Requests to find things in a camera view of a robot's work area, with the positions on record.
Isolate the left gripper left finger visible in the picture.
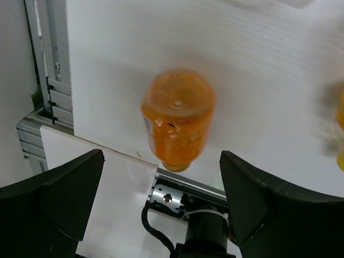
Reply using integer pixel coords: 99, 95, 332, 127
1, 149, 104, 257

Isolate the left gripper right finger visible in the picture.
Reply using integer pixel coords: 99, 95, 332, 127
220, 151, 343, 257

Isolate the small yellow-label plastic bottle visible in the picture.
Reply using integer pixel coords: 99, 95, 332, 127
334, 88, 343, 171

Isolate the orange plastic bottle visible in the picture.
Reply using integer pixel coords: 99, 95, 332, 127
141, 69, 216, 172

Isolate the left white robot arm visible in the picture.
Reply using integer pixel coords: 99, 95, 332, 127
1, 149, 343, 257

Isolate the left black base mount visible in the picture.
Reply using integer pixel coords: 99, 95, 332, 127
147, 168, 228, 221

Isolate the left aluminium frame rail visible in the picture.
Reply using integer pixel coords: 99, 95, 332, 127
16, 1, 73, 174

